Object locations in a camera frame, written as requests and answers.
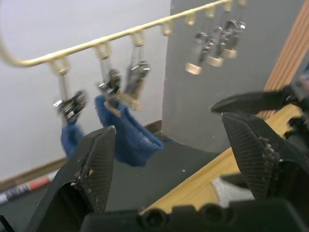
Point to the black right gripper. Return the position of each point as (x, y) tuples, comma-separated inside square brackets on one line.
[(304, 101)]

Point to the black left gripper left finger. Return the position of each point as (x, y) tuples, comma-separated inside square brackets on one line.
[(72, 183)]

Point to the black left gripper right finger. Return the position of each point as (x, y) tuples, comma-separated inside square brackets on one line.
[(260, 159)]

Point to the light grey sock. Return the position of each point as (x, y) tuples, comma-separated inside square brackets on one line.
[(227, 193)]

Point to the metal hanger clip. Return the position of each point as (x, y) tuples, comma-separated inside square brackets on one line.
[(136, 77), (72, 106), (193, 68), (214, 61), (230, 53), (111, 79)]

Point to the blue sock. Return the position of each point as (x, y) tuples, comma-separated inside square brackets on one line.
[(71, 142), (130, 145)]

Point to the colourful striped strip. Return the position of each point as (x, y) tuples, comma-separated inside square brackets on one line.
[(24, 188)]

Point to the wooden frame post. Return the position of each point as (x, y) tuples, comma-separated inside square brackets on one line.
[(289, 48)]

